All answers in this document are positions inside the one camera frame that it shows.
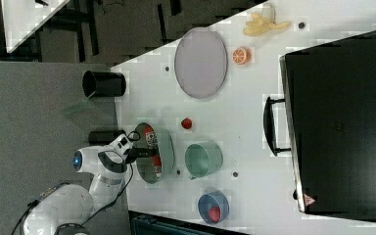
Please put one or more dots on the black cup at corner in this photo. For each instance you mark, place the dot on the black cup at corner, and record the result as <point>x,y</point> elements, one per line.
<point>103,84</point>

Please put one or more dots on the orange half slice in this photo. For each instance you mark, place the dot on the orange half slice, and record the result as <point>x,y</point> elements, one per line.
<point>241,55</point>

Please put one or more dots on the green mug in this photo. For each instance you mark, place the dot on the green mug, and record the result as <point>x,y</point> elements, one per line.
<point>203,159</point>

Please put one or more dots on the red strawberry on table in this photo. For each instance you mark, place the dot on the red strawberry on table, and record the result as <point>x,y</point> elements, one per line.
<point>186,123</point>

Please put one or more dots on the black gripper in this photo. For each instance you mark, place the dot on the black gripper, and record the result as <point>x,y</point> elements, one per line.
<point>133,154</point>

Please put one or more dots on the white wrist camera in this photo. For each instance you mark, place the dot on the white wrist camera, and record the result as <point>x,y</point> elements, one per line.
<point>122,145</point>

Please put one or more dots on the grey round plate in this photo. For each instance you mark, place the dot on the grey round plate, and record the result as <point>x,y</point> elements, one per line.
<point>200,63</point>

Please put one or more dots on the green oval strainer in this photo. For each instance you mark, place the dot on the green oval strainer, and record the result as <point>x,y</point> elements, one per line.
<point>145,165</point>

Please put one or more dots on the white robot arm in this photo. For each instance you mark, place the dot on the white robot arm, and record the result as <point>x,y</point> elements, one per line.
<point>65,208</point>

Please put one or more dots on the strawberry in blue cup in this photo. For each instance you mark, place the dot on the strawberry in blue cup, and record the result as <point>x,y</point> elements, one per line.
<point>214,214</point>

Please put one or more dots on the black cylinder cup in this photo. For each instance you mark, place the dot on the black cylinder cup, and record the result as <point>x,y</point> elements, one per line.
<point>103,137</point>

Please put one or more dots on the red ketchup bottle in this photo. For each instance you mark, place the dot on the red ketchup bottle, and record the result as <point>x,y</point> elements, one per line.
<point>152,142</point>

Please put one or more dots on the blue cup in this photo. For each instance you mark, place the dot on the blue cup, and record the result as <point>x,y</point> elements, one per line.
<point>213,199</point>

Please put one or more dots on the toaster oven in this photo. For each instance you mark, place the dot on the toaster oven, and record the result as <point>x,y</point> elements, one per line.
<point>330,101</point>

